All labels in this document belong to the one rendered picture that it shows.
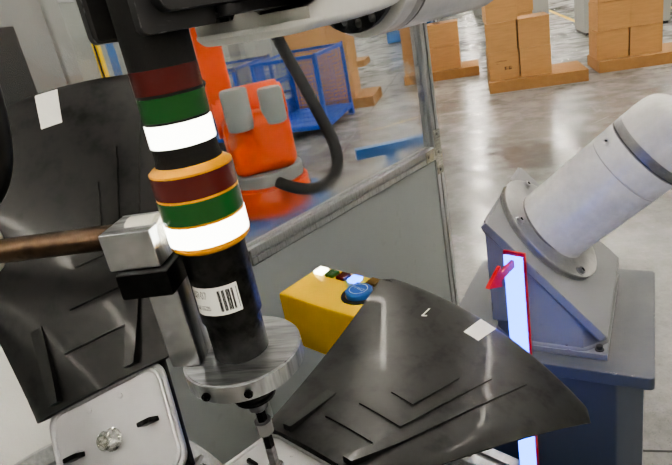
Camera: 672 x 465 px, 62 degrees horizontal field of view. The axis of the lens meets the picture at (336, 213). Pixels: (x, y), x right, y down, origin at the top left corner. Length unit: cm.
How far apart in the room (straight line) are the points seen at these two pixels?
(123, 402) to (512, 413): 28
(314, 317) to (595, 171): 45
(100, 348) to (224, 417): 97
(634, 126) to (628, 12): 756
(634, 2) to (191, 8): 820
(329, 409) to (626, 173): 55
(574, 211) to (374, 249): 81
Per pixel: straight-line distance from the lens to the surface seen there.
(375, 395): 45
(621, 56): 844
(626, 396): 94
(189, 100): 28
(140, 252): 31
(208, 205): 28
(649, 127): 83
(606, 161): 85
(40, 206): 44
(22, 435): 60
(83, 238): 33
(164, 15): 27
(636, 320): 100
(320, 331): 84
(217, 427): 134
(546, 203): 88
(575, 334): 89
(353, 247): 150
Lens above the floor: 147
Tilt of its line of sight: 20 degrees down
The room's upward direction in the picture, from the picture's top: 11 degrees counter-clockwise
